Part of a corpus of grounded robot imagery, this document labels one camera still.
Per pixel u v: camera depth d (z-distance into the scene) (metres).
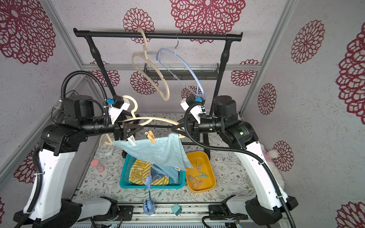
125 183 0.77
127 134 0.49
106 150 0.95
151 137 0.53
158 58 0.75
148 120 0.50
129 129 0.48
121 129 0.47
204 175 0.85
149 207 0.68
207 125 0.46
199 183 0.83
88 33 0.55
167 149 0.57
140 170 0.87
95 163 0.83
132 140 0.56
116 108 0.43
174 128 0.50
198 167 0.88
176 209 0.74
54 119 0.70
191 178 0.85
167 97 0.56
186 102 0.43
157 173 0.81
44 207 0.35
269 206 0.36
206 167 0.90
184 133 0.49
